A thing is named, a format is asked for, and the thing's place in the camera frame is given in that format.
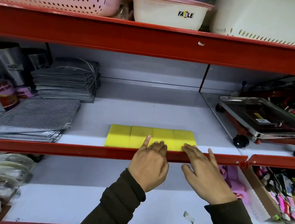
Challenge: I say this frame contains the person's left hand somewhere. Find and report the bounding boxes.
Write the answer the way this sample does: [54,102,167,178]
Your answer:
[126,134,171,195]

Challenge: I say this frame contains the person's right hand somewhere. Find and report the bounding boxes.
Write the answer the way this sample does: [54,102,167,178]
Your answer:
[177,143,242,207]

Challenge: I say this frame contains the person's left forearm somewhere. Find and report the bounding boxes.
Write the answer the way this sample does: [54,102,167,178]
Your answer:
[75,164,148,224]

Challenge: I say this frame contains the person's right forearm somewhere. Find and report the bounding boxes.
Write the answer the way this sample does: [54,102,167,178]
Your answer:
[203,196,270,224]

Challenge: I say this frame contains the yellow sponge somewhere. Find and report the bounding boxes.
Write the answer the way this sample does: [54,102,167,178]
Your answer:
[104,124,132,149]
[128,125,154,150]
[150,127,175,151]
[171,129,198,153]

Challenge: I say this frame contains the red wheeled trolley stand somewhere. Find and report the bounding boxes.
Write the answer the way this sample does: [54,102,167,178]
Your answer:
[212,103,295,154]

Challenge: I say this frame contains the pink plastic items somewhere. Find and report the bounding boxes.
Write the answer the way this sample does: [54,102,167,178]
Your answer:
[216,164,249,200]

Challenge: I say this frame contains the torn clear tape piece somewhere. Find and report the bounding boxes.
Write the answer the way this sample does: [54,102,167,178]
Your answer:
[182,210,196,224]

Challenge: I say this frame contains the cardboard box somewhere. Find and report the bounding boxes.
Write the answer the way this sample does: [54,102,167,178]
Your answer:
[236,165,286,221]

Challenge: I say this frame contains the steel tray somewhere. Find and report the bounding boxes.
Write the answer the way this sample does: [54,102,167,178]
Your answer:
[216,94,295,142]

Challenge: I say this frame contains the white ribbed plastic tray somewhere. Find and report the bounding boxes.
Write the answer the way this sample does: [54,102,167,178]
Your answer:
[233,167,276,223]

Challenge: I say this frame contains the heap of colourful packaged utensils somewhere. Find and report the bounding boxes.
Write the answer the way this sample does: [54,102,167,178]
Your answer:
[254,165,295,222]

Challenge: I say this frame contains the bundle of dark metal tools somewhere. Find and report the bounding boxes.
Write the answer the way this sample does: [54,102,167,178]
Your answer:
[238,71,295,110]

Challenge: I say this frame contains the tied stack of grey packets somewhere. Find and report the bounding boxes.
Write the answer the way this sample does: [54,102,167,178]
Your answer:
[28,54,103,104]

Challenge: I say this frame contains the red metal shelf rack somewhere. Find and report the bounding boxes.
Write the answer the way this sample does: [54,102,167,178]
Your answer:
[0,2,295,224]

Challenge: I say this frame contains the loose stack of mesh packets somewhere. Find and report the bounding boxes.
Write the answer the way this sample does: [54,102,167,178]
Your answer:
[0,93,81,146]

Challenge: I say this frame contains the cream plastic basin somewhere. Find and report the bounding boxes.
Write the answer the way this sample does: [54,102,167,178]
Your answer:
[130,0,209,32]

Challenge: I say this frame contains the small pink label can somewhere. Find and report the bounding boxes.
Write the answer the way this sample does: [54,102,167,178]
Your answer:
[15,85,37,101]

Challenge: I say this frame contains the small shiny steel container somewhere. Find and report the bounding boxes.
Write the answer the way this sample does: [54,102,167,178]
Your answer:
[25,46,54,73]

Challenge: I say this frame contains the cream perforated plastic basket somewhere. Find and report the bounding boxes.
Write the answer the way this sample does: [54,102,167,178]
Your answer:
[209,0,295,48]

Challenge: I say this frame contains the pile of bagged scrub pads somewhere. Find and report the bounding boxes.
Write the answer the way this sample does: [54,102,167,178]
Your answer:
[0,151,37,224]

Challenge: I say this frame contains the large shiny steel container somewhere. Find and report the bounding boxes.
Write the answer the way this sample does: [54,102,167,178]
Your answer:
[0,42,31,88]

